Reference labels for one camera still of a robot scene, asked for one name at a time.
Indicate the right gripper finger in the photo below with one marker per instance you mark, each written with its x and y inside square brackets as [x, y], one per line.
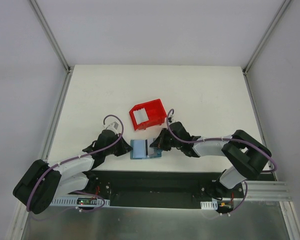
[158, 140]
[158, 147]

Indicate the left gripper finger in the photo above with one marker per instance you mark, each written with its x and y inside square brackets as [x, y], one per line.
[120, 152]
[124, 146]

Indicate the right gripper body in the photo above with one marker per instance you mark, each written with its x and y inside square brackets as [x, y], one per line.
[163, 139]

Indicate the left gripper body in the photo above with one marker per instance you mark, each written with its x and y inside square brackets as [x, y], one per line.
[120, 146]

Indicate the blue leather card holder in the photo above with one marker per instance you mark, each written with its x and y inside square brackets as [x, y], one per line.
[141, 149]

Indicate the red plastic bin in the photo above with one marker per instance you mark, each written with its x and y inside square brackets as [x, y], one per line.
[155, 111]

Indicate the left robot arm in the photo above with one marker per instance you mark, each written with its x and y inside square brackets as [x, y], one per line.
[57, 172]

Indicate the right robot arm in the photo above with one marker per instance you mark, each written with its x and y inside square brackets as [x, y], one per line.
[247, 156]

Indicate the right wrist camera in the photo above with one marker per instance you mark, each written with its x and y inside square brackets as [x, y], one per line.
[170, 119]

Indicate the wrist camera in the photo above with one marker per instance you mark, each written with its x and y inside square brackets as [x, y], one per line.
[170, 119]
[113, 127]

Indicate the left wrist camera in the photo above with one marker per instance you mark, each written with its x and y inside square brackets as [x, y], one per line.
[113, 127]

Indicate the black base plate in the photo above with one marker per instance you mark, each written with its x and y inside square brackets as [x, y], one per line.
[140, 189]

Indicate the left white cable duct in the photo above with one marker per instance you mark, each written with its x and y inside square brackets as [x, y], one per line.
[75, 201]

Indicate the white cable duct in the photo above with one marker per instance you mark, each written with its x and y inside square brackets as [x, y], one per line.
[209, 205]
[75, 201]

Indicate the right white cable duct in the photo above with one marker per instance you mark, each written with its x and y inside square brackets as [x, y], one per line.
[209, 205]

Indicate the left aluminium frame post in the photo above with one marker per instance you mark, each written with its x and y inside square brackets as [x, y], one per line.
[49, 35]

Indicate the aluminium frame post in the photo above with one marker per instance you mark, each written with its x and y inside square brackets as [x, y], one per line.
[267, 34]
[49, 35]

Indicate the aluminium front rail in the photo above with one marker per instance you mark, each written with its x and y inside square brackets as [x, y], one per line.
[276, 191]

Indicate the right aluminium frame post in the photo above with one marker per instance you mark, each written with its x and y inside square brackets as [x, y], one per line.
[267, 34]

